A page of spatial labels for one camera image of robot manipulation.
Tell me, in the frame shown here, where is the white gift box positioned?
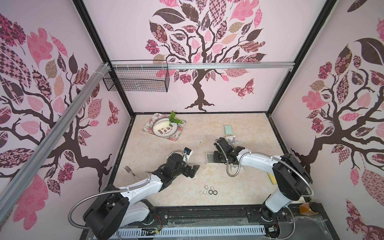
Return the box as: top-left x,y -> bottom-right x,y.
226,135 -> 239,145

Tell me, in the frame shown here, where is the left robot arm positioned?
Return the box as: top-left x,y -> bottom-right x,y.
83,153 -> 200,240

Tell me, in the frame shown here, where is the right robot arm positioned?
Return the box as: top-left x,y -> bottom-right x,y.
214,138 -> 314,213

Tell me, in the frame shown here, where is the floral round plate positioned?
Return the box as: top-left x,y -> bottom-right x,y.
152,118 -> 179,138

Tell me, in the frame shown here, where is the floral square tray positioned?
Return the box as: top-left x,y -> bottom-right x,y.
143,113 -> 187,142

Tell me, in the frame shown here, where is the silver fork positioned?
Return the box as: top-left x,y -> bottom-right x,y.
124,166 -> 142,182

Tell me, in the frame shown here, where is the green leaf sprig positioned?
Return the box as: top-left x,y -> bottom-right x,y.
168,111 -> 183,124

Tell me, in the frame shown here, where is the yellow sponge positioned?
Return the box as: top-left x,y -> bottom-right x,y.
268,173 -> 277,185

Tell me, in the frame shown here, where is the right amber spice jar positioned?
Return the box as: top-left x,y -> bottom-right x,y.
299,202 -> 321,216

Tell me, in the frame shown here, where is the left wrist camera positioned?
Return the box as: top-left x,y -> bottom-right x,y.
184,147 -> 193,157

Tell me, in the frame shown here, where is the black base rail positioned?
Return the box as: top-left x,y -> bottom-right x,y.
143,204 -> 301,226

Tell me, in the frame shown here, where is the white cable duct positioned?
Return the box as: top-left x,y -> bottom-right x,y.
110,225 -> 266,240

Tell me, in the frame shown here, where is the black wire basket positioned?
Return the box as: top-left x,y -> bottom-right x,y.
103,60 -> 170,93

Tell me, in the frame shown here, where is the aluminium rail back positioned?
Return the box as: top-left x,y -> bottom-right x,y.
112,62 -> 295,70

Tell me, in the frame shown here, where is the aluminium rail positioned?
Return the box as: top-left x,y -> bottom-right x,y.
112,62 -> 295,70
1,63 -> 110,223

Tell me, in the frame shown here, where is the aluminium rail left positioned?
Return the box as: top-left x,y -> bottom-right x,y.
1,63 -> 110,223

